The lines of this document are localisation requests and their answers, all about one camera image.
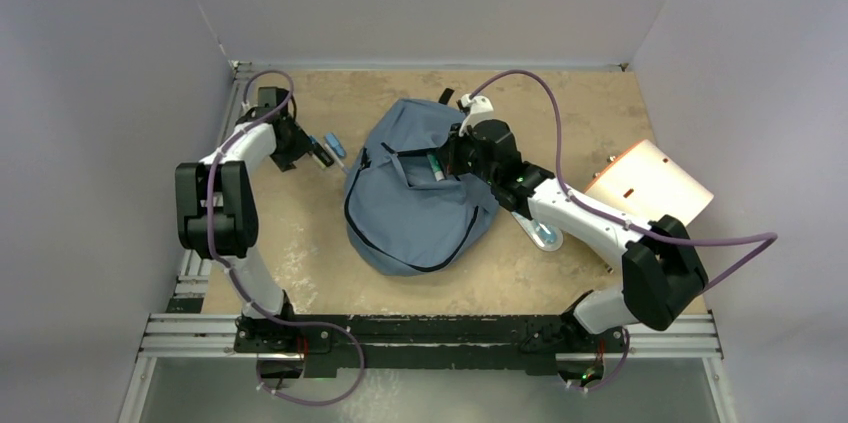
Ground light blue capped highlighter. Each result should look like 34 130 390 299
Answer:
324 132 347 159

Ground white purple-capped marker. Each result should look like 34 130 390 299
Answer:
335 158 349 175

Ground green white glue stick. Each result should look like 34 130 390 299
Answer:
427 153 445 181

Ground blue fabric backpack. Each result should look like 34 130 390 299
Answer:
343 98 500 276

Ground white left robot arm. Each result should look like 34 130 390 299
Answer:
175 87 312 352

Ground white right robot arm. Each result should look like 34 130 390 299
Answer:
437 119 709 350

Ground light blue scissors blister pack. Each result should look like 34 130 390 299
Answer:
515 215 564 252

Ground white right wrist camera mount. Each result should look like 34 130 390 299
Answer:
458 94 494 137

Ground white orange-edged ring binder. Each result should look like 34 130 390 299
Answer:
584 140 714 225

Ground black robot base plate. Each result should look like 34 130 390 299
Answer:
234 314 625 378

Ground aluminium frame rails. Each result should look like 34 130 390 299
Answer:
141 88 715 397

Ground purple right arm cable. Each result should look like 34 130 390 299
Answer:
467 69 779 395

